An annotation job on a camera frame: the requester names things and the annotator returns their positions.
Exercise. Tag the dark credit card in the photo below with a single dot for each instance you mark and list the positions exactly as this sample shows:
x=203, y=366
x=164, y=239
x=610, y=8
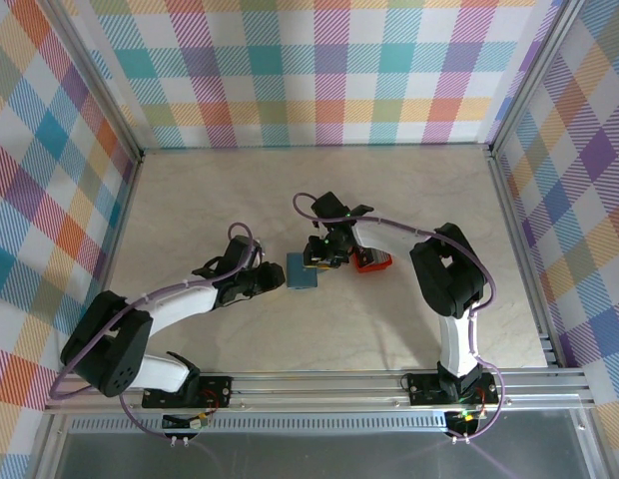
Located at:
x=364, y=259

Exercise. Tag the blue card holder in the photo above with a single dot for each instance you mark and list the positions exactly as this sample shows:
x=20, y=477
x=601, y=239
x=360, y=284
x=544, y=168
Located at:
x=302, y=279

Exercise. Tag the red plastic bin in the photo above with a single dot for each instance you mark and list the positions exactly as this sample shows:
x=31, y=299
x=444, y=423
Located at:
x=372, y=268

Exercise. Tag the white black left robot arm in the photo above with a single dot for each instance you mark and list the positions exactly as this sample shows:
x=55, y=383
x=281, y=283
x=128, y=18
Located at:
x=110, y=344

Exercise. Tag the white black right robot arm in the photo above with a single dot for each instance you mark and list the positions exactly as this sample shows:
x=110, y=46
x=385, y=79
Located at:
x=449, y=279

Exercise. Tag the pale credit card stack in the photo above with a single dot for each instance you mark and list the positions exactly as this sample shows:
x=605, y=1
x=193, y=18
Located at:
x=379, y=258

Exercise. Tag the grey metal sheet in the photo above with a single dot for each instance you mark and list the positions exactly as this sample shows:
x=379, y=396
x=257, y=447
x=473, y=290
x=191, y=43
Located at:
x=314, y=459

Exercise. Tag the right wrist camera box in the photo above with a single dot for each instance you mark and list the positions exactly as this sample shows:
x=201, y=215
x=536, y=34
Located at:
x=316, y=226

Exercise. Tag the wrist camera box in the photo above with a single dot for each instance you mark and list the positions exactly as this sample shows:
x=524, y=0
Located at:
x=258, y=248
x=316, y=226

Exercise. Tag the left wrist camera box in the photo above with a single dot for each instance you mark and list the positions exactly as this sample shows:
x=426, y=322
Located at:
x=258, y=248

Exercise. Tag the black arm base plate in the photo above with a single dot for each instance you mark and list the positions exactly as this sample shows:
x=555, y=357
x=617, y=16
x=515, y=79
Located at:
x=217, y=389
x=424, y=389

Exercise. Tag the long aluminium frame rail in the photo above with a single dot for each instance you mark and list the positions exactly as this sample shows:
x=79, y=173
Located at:
x=314, y=394

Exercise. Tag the aluminium side rail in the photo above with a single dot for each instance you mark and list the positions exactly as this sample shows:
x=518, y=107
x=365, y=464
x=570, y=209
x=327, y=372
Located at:
x=523, y=249
x=114, y=249

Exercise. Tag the aluminium frame post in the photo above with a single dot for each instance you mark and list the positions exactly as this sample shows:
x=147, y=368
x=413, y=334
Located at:
x=535, y=75
x=98, y=75

